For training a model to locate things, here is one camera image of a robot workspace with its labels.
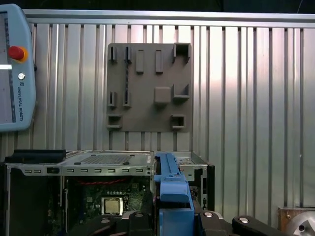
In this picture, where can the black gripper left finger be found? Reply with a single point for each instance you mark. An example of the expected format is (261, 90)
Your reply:
(140, 226)

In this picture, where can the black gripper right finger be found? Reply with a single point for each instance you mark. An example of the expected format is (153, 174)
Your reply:
(209, 223)

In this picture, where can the hard disk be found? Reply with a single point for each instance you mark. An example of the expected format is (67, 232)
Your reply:
(174, 196)

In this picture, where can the green motherboard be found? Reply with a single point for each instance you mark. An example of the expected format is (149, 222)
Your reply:
(133, 196)

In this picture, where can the silver CPU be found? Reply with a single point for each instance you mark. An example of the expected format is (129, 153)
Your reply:
(113, 205)

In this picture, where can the black PC case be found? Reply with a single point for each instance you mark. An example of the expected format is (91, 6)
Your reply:
(71, 159)

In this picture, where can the grey parts rack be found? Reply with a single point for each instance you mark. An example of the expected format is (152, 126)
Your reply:
(147, 115)

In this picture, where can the RAM stick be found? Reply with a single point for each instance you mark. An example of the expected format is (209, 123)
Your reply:
(127, 73)

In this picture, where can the pale blue teach pendant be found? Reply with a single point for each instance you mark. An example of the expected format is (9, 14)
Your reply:
(24, 98)

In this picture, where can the brown base plate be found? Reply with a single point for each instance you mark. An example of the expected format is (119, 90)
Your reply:
(283, 221)

